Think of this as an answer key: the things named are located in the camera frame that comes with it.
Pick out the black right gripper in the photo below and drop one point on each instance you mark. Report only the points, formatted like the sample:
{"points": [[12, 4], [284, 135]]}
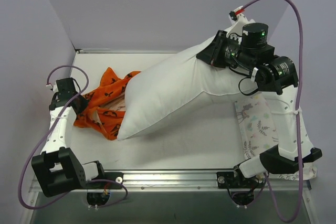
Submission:
{"points": [[210, 53]]}

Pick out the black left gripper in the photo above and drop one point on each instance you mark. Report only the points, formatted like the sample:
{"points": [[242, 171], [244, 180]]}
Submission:
{"points": [[79, 103]]}

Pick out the orange black patterned pillowcase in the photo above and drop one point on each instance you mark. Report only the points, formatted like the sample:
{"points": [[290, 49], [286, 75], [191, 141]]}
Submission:
{"points": [[106, 105]]}

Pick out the white pillow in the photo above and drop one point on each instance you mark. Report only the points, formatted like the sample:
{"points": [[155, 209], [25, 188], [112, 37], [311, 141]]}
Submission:
{"points": [[175, 87]]}

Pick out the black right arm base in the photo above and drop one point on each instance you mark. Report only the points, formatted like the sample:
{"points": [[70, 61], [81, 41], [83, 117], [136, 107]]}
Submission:
{"points": [[242, 191]]}

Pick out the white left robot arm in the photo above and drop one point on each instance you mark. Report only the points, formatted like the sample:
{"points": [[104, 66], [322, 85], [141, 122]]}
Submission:
{"points": [[56, 168]]}

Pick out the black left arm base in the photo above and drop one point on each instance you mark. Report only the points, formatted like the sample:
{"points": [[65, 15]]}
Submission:
{"points": [[105, 182]]}

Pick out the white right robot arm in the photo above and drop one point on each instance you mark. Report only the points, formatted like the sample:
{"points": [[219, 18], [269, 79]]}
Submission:
{"points": [[276, 78]]}

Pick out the floral patterned pillow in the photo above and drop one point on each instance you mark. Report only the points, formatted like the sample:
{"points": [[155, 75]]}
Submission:
{"points": [[258, 131]]}

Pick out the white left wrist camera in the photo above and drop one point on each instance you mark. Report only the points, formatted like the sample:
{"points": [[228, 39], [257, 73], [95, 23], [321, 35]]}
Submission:
{"points": [[52, 86]]}

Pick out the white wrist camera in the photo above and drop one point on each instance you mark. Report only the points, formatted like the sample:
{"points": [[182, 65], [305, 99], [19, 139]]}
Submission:
{"points": [[238, 21], [52, 86]]}

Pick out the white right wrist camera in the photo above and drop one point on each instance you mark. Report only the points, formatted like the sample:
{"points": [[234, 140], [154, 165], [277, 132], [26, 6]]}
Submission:
{"points": [[238, 21]]}

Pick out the aluminium front rail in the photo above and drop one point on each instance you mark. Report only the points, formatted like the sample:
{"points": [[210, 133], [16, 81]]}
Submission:
{"points": [[164, 179]]}

